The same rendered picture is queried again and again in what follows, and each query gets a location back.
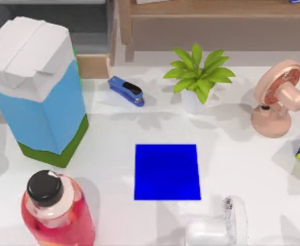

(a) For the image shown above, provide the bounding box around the green plant in white pot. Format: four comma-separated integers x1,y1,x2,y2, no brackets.
163,43,236,115

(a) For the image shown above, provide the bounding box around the pink desk fan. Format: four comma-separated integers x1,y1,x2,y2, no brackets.
250,59,300,139

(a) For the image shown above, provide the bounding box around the blue stapler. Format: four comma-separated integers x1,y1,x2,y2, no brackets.
107,75,146,107

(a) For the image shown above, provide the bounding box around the wooden shelf unit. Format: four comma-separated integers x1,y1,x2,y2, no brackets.
109,0,300,67

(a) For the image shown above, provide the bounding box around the red bottle with black cap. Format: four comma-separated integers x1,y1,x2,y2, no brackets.
21,170,96,246

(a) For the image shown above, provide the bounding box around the grey cabinet with dark inside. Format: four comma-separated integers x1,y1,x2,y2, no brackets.
0,0,118,55

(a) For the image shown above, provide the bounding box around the white desk fan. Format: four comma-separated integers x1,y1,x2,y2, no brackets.
185,195,250,246

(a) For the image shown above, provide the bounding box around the white blue green carton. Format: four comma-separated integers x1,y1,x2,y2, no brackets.
0,16,90,169

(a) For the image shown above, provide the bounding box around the flat blue square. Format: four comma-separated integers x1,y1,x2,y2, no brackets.
133,143,202,201

